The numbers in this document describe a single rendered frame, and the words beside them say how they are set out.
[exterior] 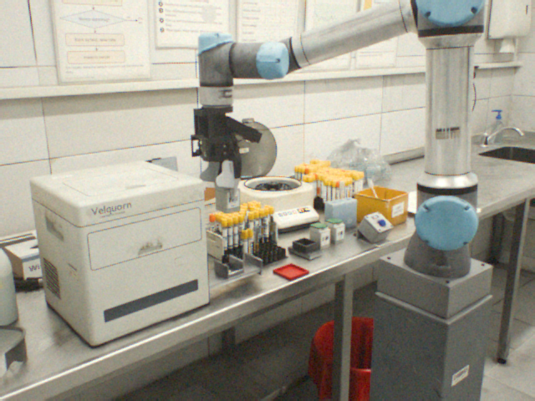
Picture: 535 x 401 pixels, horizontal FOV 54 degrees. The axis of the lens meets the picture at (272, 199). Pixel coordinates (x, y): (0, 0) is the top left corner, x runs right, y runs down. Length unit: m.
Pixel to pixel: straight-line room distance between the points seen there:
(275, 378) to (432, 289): 0.97
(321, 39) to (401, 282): 0.58
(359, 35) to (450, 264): 0.54
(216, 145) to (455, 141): 0.49
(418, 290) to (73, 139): 1.07
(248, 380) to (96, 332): 1.01
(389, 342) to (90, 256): 0.72
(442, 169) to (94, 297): 0.71
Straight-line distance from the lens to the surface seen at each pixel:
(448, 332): 1.23
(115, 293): 1.10
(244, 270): 1.31
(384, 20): 1.17
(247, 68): 1.11
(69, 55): 1.66
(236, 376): 2.06
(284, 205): 1.70
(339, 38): 1.19
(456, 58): 1.03
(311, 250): 1.49
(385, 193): 1.86
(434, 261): 1.23
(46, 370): 1.10
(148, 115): 1.78
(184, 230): 1.14
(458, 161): 1.06
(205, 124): 1.17
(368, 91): 2.50
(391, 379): 1.39
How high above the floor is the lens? 1.45
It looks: 17 degrees down
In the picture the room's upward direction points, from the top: straight up
